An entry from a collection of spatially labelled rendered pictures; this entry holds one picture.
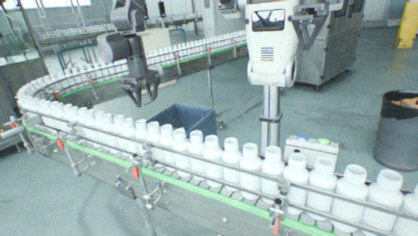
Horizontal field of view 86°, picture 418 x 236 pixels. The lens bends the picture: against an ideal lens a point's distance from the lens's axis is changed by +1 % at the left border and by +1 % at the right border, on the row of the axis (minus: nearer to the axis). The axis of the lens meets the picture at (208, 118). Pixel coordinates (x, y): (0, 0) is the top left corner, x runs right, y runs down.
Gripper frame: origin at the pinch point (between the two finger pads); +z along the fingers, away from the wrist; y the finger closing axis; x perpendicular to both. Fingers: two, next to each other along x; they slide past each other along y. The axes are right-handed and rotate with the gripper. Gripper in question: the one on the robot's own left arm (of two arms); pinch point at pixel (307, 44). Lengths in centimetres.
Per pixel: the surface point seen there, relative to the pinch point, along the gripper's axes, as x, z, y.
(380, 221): -20.2, 33.2, -18.0
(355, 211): -15.7, 32.1, -18.5
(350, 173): -13.3, 23.3, -17.3
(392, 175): -20.8, 24.1, -13.6
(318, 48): 35, 69, 347
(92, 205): 170, 140, 3
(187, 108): 76, 48, 43
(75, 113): 90, 26, -17
